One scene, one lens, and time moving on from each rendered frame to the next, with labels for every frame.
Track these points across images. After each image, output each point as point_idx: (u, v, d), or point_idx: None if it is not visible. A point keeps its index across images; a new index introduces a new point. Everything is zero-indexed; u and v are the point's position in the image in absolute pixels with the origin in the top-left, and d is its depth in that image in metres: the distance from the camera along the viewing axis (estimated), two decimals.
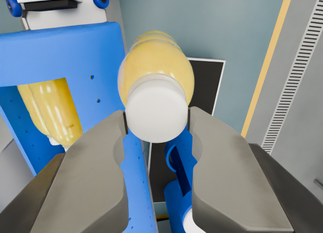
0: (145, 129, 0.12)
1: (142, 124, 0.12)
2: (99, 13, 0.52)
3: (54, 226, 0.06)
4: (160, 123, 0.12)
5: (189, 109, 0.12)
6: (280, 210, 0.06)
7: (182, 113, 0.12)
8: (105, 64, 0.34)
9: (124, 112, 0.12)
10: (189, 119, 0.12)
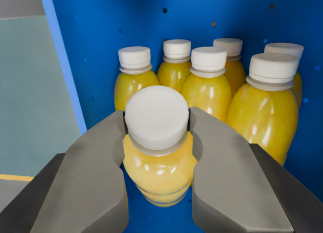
0: (143, 123, 0.11)
1: (140, 117, 0.11)
2: None
3: (54, 226, 0.06)
4: (160, 116, 0.11)
5: (189, 109, 0.12)
6: (281, 210, 0.06)
7: (181, 104, 0.12)
8: None
9: (124, 112, 0.12)
10: (189, 119, 0.12)
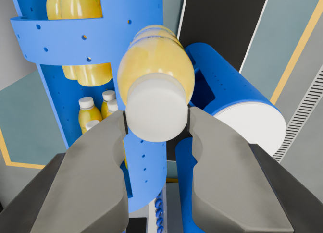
0: (89, 125, 0.52)
1: (89, 125, 0.52)
2: None
3: (54, 226, 0.06)
4: (93, 124, 0.52)
5: (189, 109, 0.12)
6: (280, 210, 0.06)
7: (98, 122, 0.53)
8: None
9: (124, 112, 0.12)
10: (189, 119, 0.12)
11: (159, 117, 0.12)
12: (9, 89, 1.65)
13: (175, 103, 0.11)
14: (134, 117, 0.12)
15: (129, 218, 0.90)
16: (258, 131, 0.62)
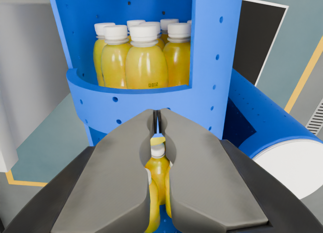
0: None
1: None
2: None
3: (78, 217, 0.06)
4: None
5: (159, 111, 0.11)
6: (254, 202, 0.06)
7: None
8: None
9: (155, 111, 0.11)
10: (160, 121, 0.12)
11: None
12: None
13: (148, 172, 0.46)
14: None
15: None
16: (304, 167, 0.58)
